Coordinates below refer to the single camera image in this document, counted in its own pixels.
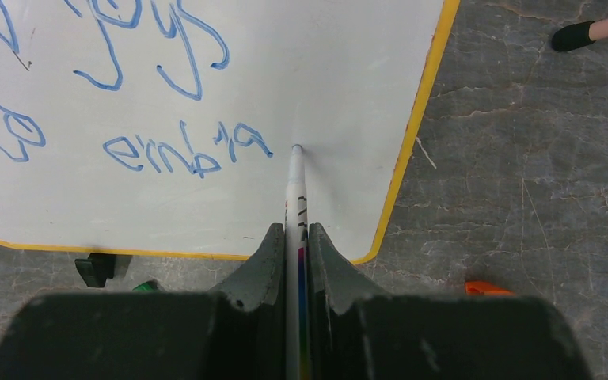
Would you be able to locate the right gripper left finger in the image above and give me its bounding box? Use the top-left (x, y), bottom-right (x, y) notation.
top-left (209, 223), bottom-right (285, 379)

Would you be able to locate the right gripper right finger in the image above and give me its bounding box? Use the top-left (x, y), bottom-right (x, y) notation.
top-left (308, 222), bottom-right (387, 379)

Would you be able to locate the blue capped marker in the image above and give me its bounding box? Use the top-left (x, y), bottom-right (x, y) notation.
top-left (284, 145), bottom-right (311, 379)

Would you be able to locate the white whiteboard wooden frame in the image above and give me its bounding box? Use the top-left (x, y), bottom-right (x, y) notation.
top-left (0, 1), bottom-right (458, 264)

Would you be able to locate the green capped marker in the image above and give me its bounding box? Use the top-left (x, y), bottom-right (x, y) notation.
top-left (132, 280), bottom-right (159, 292)

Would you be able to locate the orange half-round brick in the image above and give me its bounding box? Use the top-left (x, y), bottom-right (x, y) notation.
top-left (465, 281), bottom-right (515, 296)

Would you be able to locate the pink music stand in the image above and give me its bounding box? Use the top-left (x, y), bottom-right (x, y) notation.
top-left (549, 18), bottom-right (608, 52)

